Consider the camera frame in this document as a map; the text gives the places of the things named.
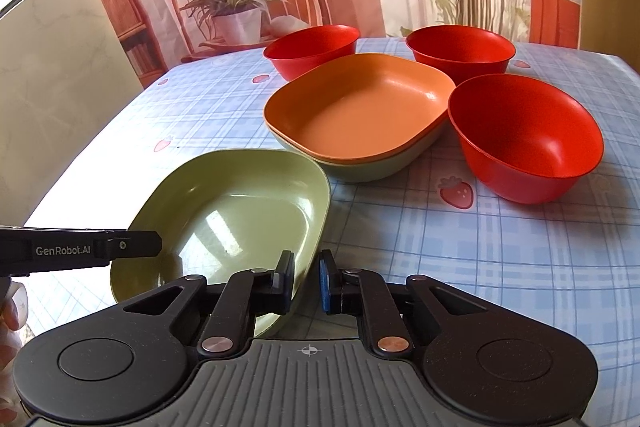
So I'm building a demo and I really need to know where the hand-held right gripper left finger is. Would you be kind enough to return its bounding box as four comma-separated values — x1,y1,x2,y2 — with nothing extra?
120,251,296,358

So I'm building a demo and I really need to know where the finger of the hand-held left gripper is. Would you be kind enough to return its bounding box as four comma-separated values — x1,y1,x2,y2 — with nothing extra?
110,230,164,260

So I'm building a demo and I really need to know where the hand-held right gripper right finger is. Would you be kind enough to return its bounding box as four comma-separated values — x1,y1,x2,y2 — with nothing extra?
319,250,496,356

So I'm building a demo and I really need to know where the person's left hand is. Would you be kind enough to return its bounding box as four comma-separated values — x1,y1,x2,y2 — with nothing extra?
0,279,27,413

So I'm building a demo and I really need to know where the pale green square plate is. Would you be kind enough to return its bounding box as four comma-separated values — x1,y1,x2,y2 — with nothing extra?
267,107,451,184

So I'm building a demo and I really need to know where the orange square plate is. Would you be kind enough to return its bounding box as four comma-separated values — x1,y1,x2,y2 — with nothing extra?
263,53,457,159

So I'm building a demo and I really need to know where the blue checked strawberry tablecloth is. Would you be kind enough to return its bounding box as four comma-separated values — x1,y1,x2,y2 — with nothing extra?
25,38,640,427

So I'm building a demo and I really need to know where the red bowl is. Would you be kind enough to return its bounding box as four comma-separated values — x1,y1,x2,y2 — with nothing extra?
263,25,362,82
447,74,605,206
405,26,517,86

